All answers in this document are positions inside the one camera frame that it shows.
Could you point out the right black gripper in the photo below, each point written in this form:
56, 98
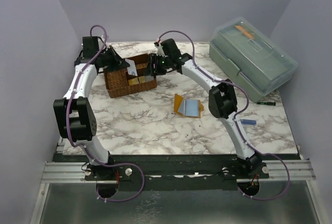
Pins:
153, 59

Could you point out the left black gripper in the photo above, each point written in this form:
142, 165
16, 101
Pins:
119, 62

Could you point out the white silver credit card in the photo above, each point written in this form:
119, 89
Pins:
132, 68

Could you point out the yellow leather card holder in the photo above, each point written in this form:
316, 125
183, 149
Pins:
187, 107

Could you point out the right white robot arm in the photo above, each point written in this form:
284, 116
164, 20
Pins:
222, 99

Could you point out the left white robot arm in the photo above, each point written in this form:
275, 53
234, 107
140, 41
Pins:
74, 115

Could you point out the brown woven basket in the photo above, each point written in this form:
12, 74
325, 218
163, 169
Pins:
121, 83

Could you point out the orange tool inside toolbox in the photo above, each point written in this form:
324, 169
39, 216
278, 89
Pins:
245, 32

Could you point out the clear lid plastic toolbox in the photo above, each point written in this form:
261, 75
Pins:
257, 66

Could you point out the red blue screwdriver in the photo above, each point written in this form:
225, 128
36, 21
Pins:
248, 122

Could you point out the small black green screwdriver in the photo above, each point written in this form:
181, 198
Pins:
266, 103

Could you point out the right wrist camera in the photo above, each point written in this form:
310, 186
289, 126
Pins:
159, 49

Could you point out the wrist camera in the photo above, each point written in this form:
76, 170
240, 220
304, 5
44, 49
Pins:
103, 40
159, 49

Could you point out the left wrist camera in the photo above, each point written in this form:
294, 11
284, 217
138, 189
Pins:
103, 40

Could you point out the aluminium rail frame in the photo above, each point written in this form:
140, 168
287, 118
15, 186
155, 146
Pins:
55, 173

